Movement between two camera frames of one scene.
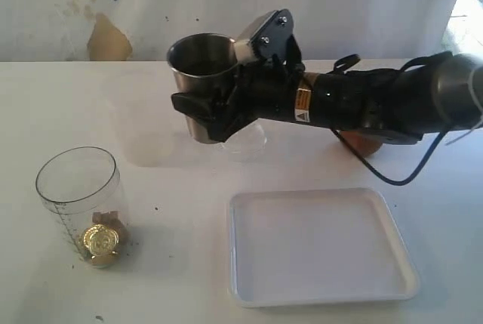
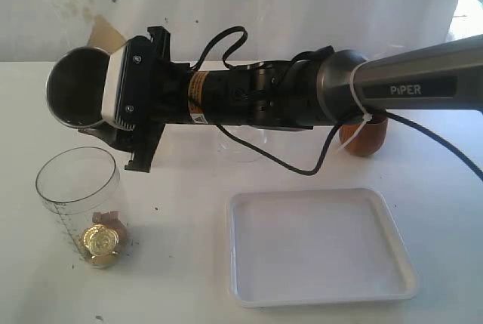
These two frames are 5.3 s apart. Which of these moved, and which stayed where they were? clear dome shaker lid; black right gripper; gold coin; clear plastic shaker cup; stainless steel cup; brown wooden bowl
Moved: black right gripper; stainless steel cup
Stayed: clear dome shaker lid; clear plastic shaker cup; brown wooden bowl; gold coin
